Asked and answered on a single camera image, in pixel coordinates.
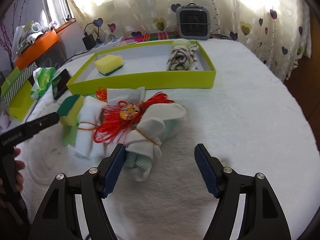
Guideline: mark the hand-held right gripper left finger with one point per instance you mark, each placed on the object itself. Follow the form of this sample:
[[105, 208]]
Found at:
[[115, 172]]

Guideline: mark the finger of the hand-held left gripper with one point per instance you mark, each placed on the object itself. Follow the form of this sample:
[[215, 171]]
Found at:
[[43, 122]]

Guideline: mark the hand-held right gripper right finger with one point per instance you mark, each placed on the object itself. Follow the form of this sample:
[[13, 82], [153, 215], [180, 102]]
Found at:
[[206, 172]]

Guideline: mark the yellow sponge with green pad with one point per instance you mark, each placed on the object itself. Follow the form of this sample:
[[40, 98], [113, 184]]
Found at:
[[108, 63], [72, 110]]

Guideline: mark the white sock bundle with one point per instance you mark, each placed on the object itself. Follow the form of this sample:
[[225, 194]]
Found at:
[[87, 115], [160, 112]]

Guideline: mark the red tassel doll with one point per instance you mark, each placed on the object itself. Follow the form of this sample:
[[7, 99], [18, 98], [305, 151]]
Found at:
[[112, 127]]

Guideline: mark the orange tassel ornament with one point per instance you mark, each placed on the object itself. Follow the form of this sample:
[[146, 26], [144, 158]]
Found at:
[[101, 93]]

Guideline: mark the white tissue piece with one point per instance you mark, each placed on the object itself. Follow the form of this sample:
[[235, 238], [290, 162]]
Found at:
[[127, 96]]

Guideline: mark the lime green cardboard box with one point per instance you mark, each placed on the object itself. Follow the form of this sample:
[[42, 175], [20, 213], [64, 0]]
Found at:
[[150, 80]]

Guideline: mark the person's left hand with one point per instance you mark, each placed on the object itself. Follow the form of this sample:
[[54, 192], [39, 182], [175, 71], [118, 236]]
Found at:
[[20, 165]]

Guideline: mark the light green cloth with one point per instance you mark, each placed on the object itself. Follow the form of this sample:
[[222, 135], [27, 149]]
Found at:
[[68, 136]]

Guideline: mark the lime green box lid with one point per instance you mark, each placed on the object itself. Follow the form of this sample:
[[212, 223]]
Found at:
[[21, 102]]

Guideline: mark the green plastic packet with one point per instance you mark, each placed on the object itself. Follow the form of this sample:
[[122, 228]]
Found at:
[[42, 82]]

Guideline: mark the black smartphone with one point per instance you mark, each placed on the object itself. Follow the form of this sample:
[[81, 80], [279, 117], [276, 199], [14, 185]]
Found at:
[[62, 83]]

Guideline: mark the white plastic bag pile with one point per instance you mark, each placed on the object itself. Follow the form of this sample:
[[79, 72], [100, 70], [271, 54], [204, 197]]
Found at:
[[30, 35]]

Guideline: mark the black power adapter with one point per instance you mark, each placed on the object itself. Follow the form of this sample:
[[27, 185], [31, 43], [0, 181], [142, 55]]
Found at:
[[88, 42]]

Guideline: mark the white power strip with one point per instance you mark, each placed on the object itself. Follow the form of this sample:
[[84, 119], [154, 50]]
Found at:
[[110, 42]]

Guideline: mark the striped rolled cloth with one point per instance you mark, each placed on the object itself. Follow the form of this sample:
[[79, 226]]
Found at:
[[181, 58]]

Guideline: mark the window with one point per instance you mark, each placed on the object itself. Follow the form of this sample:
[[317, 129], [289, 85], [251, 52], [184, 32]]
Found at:
[[58, 2]]

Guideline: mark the wooden wardrobe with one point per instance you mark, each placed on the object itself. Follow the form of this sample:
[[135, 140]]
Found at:
[[307, 92]]

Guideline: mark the light green rolled towel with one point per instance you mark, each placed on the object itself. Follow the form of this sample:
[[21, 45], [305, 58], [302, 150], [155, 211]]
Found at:
[[178, 43]]

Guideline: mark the grey portable heater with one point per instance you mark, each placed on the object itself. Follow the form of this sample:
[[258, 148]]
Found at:
[[192, 21]]

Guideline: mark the white curtain with hearts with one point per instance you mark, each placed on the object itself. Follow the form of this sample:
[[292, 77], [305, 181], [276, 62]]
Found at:
[[150, 5]]

